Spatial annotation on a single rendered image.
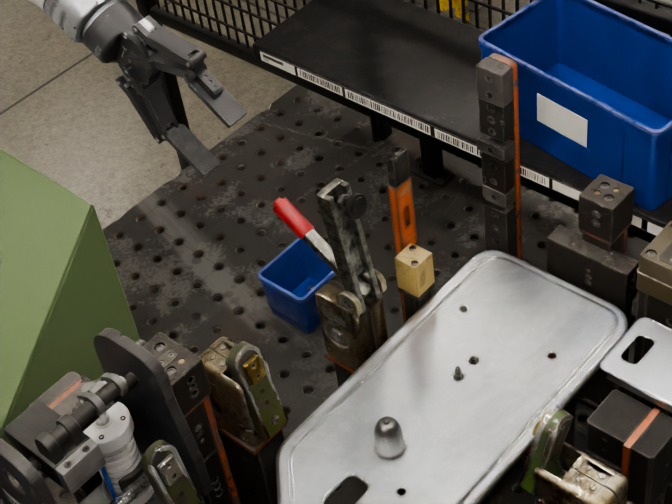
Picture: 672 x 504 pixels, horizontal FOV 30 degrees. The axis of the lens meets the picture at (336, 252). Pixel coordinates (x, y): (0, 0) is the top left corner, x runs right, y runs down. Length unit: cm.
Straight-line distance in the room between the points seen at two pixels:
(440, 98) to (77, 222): 54
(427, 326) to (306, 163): 77
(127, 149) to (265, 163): 129
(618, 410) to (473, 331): 20
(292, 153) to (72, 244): 67
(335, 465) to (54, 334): 52
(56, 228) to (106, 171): 173
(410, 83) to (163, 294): 55
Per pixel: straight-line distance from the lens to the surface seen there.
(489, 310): 155
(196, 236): 215
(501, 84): 158
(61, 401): 145
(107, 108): 369
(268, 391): 145
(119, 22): 154
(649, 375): 149
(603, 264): 160
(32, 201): 178
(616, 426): 146
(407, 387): 148
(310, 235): 150
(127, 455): 140
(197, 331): 200
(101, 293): 179
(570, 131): 165
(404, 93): 183
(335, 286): 153
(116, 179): 343
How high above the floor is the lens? 214
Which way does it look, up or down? 44 degrees down
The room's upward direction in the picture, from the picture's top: 10 degrees counter-clockwise
